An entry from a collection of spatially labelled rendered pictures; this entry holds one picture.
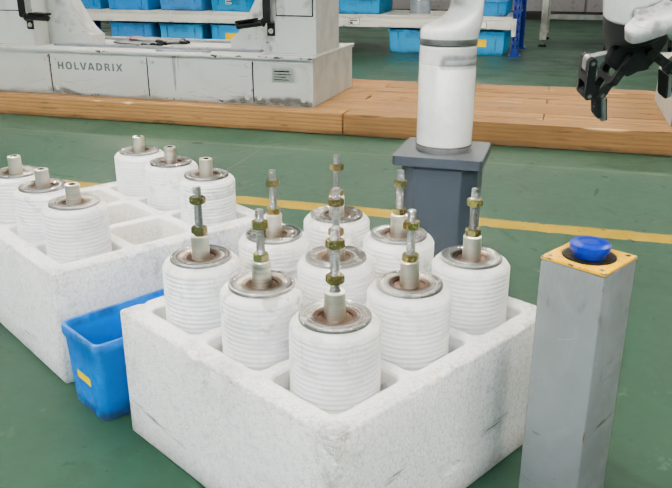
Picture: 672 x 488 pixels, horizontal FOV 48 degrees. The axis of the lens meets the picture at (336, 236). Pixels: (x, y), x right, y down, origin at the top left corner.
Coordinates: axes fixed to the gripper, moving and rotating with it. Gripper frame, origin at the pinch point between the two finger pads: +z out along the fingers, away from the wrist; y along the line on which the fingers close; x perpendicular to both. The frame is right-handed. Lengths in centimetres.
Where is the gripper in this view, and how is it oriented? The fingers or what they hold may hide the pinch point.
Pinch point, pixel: (632, 103)
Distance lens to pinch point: 111.1
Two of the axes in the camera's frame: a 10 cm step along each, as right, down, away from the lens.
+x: 2.4, 6.2, -7.4
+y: -9.4, 3.4, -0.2
